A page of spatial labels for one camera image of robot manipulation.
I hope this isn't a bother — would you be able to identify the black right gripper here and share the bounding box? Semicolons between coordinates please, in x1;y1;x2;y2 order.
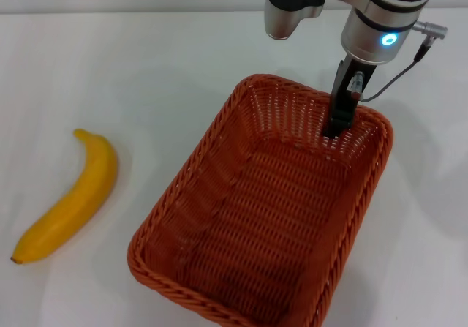
322;59;376;140

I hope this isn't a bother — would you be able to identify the orange woven plastic basket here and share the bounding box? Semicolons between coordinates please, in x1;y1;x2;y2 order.
127;72;395;327

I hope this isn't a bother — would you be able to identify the yellow banana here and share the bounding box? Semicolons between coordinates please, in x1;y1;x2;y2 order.
10;128;120;265

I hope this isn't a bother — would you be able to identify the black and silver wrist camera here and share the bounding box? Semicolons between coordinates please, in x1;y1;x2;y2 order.
265;0;369;42

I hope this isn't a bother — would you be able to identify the grey cable with silver plug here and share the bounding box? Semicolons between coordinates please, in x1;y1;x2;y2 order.
359;20;449;103

